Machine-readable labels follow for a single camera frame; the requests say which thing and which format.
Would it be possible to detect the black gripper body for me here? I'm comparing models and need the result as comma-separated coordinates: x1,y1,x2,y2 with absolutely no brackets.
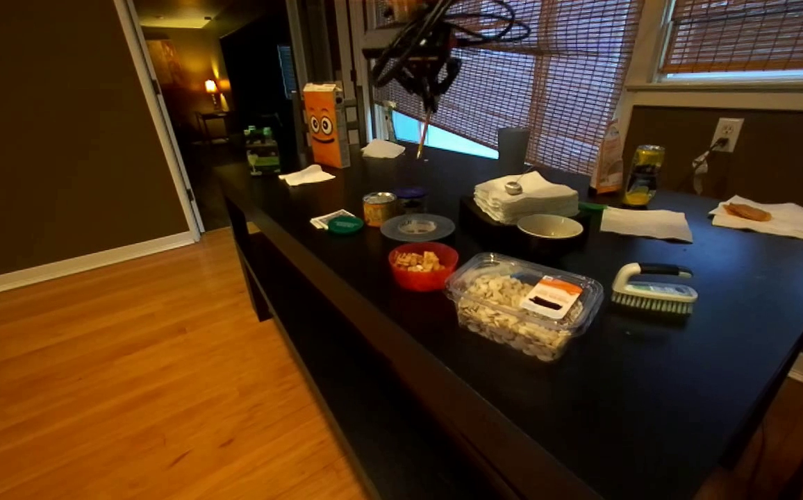
366,21,463,96

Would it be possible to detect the white paper napkin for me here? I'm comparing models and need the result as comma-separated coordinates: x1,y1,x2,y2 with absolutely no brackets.
275,162,339,192
357,136,407,162
598,204,693,248

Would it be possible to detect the small tin can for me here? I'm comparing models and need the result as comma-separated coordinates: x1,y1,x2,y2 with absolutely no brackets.
360,189,400,232

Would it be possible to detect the brown woven window blind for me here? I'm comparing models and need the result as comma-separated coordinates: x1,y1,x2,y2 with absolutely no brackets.
662,0,803,79
431,0,643,182

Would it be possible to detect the green round lid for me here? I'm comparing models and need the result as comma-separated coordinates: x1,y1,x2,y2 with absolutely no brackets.
325,214,366,237

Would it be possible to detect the white folded towel stack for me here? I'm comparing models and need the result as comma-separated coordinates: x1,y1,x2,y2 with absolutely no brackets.
468,171,580,229

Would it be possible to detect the small white paper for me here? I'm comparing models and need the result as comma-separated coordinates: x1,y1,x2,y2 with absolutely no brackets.
307,205,357,233

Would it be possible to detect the dark glass bottle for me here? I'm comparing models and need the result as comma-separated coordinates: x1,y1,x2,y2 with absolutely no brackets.
242,123,284,178

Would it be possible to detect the red bowl with crackers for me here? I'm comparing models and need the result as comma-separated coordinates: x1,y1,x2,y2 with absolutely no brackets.
385,243,460,294

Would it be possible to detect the white round bowl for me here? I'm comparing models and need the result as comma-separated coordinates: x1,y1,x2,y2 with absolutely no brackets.
513,212,589,244

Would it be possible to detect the clear plastic seed container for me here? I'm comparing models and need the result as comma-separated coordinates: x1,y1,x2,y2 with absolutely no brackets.
445,250,605,367

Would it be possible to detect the white green scrub brush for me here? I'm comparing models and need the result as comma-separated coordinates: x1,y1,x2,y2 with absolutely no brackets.
607,261,700,319

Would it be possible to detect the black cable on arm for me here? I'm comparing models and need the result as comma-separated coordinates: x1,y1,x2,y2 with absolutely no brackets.
442,0,534,48

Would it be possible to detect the glowing wall lamp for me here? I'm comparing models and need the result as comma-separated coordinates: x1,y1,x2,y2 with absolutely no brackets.
200,75,232,100

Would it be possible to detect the white door frame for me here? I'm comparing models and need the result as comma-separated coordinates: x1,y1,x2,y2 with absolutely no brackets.
110,0,206,239

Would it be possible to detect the white plug cord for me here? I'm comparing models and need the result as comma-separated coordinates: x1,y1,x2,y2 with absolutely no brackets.
689,147,716,197

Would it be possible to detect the white wall outlet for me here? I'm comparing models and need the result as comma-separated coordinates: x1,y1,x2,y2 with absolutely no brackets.
707,115,748,153

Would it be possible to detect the white window frame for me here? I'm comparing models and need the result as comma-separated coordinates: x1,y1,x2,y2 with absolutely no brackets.
618,0,803,117

